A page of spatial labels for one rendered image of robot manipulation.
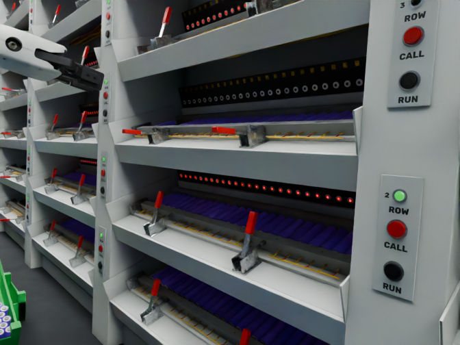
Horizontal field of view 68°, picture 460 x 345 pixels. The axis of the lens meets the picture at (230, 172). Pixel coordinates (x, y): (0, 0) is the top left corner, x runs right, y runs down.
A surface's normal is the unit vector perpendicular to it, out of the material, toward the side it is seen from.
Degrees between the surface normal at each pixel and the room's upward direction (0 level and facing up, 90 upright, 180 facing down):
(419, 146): 90
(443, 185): 90
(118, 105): 90
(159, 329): 20
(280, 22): 110
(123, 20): 90
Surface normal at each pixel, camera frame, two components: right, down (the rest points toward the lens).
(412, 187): -0.72, 0.00
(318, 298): -0.19, -0.94
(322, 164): -0.70, 0.34
